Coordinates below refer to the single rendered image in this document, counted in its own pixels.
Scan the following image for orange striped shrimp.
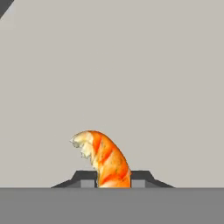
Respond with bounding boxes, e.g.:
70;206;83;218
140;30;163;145
69;129;133;189

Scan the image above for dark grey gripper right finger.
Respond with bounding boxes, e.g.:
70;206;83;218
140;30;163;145
129;170;176;189

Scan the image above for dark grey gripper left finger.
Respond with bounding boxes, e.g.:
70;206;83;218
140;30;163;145
51;170;99;189

